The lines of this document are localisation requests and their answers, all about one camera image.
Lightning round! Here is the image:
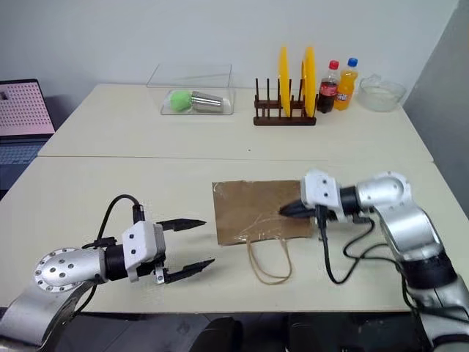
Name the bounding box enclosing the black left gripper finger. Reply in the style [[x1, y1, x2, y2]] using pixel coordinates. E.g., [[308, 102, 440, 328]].
[[156, 219, 208, 232], [165, 258, 216, 285]]

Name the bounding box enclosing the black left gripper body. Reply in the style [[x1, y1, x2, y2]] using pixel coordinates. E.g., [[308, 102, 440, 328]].
[[137, 223, 168, 285]]

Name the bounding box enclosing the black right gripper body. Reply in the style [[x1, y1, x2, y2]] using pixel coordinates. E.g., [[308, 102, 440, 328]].
[[306, 205, 340, 223]]

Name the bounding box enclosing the brown paper bag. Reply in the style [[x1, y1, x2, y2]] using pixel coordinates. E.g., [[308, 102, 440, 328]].
[[211, 179, 315, 286]]

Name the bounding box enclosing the dark rounded shape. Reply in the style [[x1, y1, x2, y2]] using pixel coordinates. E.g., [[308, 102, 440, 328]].
[[203, 316, 243, 352]]

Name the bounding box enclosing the dark wooden dish rack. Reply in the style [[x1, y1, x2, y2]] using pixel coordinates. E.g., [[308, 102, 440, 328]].
[[253, 77, 317, 127]]

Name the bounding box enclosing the cola bottle red cap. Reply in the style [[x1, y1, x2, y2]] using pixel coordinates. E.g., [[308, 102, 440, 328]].
[[316, 60, 341, 114]]

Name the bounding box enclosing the green sponge ball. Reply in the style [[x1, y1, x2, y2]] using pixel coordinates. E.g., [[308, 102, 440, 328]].
[[168, 90, 192, 111]]

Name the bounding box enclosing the stainless steel cup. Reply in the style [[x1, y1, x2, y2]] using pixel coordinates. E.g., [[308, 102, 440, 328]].
[[189, 91, 225, 114]]

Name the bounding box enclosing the yellow plate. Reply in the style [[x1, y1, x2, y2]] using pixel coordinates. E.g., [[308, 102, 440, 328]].
[[300, 45, 317, 118], [278, 45, 292, 116]]

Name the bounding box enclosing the orange soda bottle blue cap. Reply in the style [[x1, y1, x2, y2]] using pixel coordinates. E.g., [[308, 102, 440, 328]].
[[334, 57, 360, 111]]

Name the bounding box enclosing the clear glass bowl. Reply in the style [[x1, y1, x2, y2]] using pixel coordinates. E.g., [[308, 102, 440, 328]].
[[358, 73, 407, 112]]

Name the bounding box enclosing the clear plastic box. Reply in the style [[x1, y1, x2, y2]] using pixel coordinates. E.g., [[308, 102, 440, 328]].
[[146, 64, 236, 117]]

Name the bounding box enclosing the open laptop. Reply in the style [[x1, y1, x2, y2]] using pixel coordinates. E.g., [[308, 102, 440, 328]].
[[0, 78, 56, 201]]

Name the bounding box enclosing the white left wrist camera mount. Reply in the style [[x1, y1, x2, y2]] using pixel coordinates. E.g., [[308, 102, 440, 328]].
[[122, 221, 159, 283]]

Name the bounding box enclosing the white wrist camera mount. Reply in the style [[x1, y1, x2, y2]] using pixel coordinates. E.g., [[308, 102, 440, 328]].
[[301, 169, 344, 214], [122, 221, 159, 283]]

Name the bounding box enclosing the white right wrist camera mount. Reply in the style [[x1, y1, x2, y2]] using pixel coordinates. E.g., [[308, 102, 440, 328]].
[[301, 169, 344, 214]]

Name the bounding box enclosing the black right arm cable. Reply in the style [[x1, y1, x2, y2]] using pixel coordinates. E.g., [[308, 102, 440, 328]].
[[315, 205, 378, 285]]

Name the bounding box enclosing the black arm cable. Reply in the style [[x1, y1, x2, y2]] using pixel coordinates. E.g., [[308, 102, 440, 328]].
[[95, 194, 144, 247], [315, 205, 378, 285]]

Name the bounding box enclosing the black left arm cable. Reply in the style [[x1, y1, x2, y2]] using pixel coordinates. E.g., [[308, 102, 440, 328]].
[[95, 194, 144, 247]]

